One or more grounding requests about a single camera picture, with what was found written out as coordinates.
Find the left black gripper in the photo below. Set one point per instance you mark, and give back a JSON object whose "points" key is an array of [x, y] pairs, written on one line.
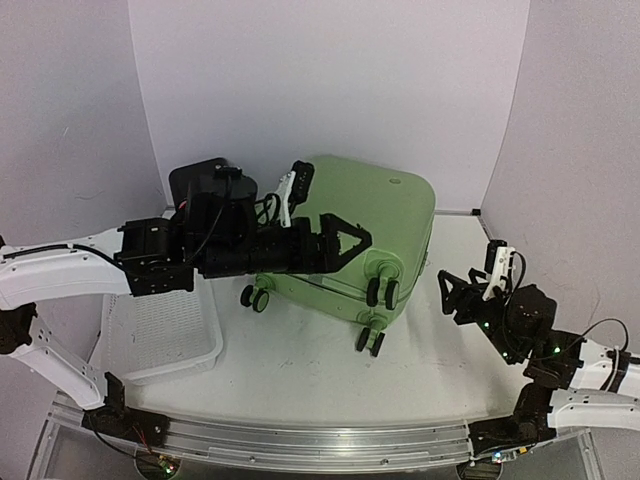
{"points": [[325, 259]]}

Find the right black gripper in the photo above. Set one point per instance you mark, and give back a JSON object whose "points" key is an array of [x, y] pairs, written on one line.
{"points": [[470, 302]]}

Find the green hard-shell suitcase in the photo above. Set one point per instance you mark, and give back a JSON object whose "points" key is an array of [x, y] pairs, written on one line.
{"points": [[397, 208]]}

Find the white perforated plastic basket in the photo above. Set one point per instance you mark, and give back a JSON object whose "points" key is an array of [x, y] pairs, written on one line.
{"points": [[151, 339]]}

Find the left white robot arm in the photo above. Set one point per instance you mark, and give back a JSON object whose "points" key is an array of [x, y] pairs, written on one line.
{"points": [[151, 257]]}

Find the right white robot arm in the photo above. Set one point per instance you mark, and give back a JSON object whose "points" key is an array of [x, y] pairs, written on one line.
{"points": [[573, 381]]}

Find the black pink drawer organizer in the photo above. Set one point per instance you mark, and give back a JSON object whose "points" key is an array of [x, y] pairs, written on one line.
{"points": [[180, 177]]}

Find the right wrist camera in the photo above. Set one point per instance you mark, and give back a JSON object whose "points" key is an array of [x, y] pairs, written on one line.
{"points": [[499, 267]]}

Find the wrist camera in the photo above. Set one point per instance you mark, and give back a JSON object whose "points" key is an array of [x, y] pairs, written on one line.
{"points": [[499, 267], [221, 204]]}

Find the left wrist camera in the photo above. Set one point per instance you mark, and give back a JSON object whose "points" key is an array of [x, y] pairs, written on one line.
{"points": [[221, 204]]}

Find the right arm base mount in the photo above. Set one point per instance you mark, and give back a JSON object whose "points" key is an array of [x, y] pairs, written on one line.
{"points": [[525, 427]]}

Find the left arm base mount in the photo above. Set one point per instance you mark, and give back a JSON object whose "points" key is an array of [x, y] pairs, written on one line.
{"points": [[130, 424]]}

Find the aluminium front rail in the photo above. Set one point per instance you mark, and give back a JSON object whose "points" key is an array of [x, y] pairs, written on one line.
{"points": [[316, 449]]}

